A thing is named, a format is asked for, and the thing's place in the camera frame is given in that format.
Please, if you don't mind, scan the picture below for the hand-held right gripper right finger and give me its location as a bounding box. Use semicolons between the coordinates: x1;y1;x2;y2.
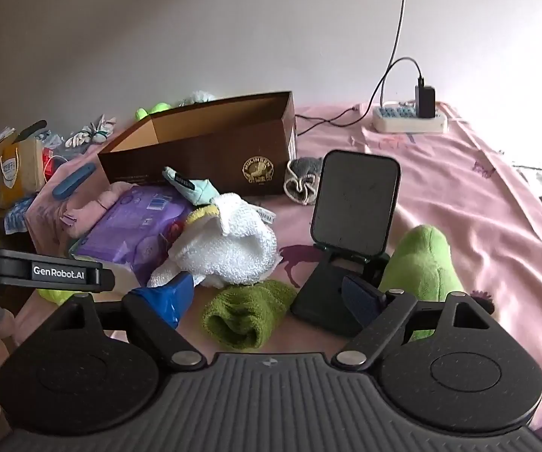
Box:
330;276;494;371

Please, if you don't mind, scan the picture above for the white striped cloth bundle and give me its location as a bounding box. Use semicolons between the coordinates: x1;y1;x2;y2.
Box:
65;115;117;148

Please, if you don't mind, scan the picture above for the brown paper bag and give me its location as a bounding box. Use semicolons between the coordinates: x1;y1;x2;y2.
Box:
0;139;48;208

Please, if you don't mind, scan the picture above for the white power strip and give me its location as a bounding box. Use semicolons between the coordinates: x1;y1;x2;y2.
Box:
372;102;448;133

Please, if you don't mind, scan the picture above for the black oblong object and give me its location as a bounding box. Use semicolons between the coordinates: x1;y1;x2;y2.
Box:
19;120;48;142

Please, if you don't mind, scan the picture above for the pink fleece cloth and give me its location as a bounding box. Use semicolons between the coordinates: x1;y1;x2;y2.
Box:
64;181;137;246

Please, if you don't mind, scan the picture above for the patterned white cloth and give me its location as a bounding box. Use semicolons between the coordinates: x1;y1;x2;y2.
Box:
511;160;542;189

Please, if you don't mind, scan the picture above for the lime plush toy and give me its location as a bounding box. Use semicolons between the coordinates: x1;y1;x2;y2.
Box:
135;102;172;121

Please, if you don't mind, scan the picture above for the blue glasses case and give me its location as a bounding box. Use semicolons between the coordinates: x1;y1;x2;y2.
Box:
53;162;97;199

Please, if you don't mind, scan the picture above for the black folding phone stand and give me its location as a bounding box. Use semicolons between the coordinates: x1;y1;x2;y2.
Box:
290;241;390;337

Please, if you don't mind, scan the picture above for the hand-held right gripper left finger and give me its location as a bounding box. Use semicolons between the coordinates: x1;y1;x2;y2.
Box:
66;273;207;371

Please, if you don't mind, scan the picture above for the green plush toy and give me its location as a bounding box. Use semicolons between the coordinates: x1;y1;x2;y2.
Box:
378;225;465;340

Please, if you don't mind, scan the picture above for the yellow-green soft toy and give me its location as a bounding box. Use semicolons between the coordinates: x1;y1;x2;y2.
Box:
38;287;76;304

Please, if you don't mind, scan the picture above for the brown cardboard box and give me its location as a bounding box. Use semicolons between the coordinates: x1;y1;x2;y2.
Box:
98;91;297;199

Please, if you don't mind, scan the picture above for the pink printed bedsheet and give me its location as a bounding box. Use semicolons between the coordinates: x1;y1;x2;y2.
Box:
17;101;542;443

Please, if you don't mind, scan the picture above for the purple tissue pack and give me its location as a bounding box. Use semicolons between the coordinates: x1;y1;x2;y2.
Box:
70;185;194;288

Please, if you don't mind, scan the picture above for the black charger cable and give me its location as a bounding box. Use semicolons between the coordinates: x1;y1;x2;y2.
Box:
296;58;425;137

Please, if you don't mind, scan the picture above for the grey knitted pouch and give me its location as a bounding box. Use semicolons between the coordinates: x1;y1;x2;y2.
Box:
284;156;326;205

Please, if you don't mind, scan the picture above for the red packet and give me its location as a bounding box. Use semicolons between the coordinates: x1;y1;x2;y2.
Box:
40;148;60;180

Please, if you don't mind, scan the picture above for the green towel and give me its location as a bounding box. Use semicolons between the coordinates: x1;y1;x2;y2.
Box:
202;280;299;351

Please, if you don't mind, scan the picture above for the blue patterned packet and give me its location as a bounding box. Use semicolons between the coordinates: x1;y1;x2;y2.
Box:
5;195;36;234

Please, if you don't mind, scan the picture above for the black charger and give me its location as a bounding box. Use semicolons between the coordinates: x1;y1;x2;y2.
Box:
415;78;436;118

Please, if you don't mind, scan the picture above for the light teal sock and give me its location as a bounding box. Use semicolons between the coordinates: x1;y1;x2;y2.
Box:
162;166;220;205

